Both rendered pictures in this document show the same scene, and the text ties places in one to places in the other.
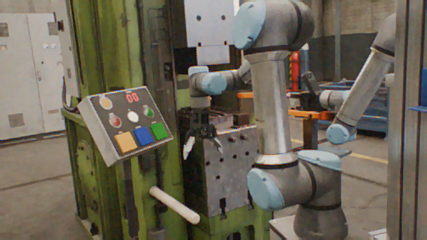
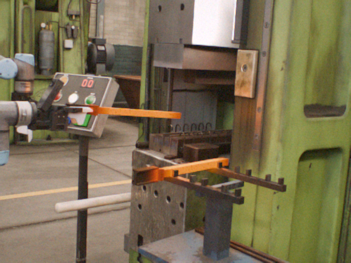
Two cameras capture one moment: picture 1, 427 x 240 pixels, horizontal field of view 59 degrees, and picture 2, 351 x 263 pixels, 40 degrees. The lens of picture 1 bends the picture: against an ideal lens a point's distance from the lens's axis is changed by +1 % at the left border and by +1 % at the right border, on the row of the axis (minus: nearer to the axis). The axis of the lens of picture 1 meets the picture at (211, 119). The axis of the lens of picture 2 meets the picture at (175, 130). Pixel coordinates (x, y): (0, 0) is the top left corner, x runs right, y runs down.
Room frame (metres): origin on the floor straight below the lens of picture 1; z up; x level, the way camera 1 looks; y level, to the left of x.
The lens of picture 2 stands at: (1.83, -1.97, 1.32)
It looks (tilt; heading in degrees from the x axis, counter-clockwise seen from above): 9 degrees down; 84
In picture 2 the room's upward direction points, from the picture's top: 3 degrees clockwise
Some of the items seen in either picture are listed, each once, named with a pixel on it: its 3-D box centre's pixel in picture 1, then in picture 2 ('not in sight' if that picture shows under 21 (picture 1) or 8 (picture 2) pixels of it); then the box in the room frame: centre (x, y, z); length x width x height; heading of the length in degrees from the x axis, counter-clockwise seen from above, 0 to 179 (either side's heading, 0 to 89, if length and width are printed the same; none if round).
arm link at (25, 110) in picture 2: (329, 99); (22, 113); (1.50, -0.48, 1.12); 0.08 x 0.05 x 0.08; 122
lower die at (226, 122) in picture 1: (198, 117); (201, 140); (2.15, 0.08, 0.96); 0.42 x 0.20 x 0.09; 32
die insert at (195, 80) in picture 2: (194, 69); (217, 76); (2.20, 0.08, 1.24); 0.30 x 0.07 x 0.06; 32
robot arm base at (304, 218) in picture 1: (319, 213); not in sight; (1.00, -0.29, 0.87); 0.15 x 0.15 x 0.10
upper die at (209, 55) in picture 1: (193, 56); (207, 58); (2.15, 0.08, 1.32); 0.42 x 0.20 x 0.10; 32
